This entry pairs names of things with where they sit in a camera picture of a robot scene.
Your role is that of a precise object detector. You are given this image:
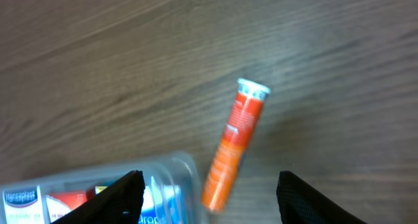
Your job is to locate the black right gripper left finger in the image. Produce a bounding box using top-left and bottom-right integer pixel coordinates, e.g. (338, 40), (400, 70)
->
(53, 170), (145, 224)

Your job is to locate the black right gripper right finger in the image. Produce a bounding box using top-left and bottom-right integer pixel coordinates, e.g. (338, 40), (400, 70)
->
(276, 170), (364, 224)

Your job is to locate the blue yellow VapoDrops box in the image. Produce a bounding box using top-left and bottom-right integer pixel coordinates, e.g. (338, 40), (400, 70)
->
(94, 175), (187, 224)

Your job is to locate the red medicine box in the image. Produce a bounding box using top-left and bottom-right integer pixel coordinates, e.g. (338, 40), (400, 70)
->
(46, 191), (93, 223)

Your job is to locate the white Hansaplast plaster box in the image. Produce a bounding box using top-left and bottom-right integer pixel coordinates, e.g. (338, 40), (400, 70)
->
(3, 185), (45, 224)

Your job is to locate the orange tablet tube white cap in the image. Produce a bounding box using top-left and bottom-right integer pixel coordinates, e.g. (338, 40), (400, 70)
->
(201, 78), (270, 213)

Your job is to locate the clear plastic container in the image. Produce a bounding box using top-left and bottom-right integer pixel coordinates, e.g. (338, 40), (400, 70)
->
(1, 153), (208, 223)

